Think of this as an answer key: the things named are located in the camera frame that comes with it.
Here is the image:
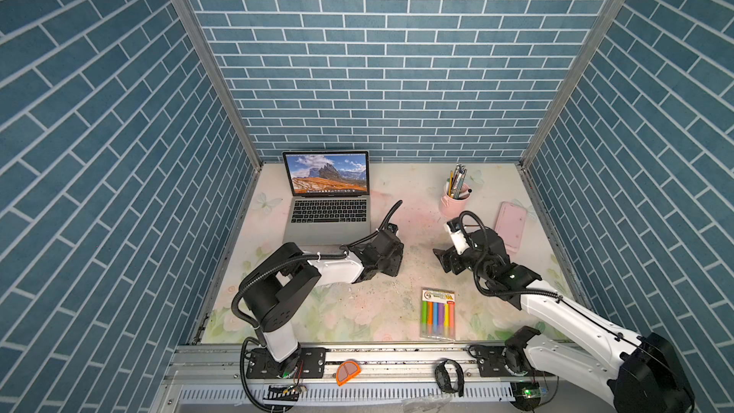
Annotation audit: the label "silver laptop with mountain wallpaper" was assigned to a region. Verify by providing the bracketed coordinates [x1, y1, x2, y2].
[282, 150, 372, 246]

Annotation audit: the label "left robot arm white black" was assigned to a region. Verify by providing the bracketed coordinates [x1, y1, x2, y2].
[231, 201, 404, 363]

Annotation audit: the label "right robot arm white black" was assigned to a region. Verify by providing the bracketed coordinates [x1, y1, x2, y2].
[434, 210, 696, 412]

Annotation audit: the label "pink pen holder cup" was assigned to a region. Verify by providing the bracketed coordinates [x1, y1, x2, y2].
[438, 184, 472, 219]

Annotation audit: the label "pens in cup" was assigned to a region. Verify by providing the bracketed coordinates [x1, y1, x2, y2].
[445, 164, 471, 200]

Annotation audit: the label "pack of coloured markers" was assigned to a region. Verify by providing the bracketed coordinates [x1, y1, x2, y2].
[420, 288, 456, 340]

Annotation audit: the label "white fabric butterfly decoration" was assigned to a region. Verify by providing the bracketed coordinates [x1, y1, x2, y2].
[252, 192, 283, 213]

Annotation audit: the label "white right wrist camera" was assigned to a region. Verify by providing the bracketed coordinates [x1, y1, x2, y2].
[447, 227, 471, 255]

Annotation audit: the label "orange tool on rail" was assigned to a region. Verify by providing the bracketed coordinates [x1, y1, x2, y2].
[335, 359, 361, 386]

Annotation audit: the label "black wristwatch on rail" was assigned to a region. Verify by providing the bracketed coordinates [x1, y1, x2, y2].
[434, 359, 466, 398]

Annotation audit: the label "aluminium mounting rail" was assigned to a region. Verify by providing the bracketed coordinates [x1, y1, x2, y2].
[154, 340, 638, 408]

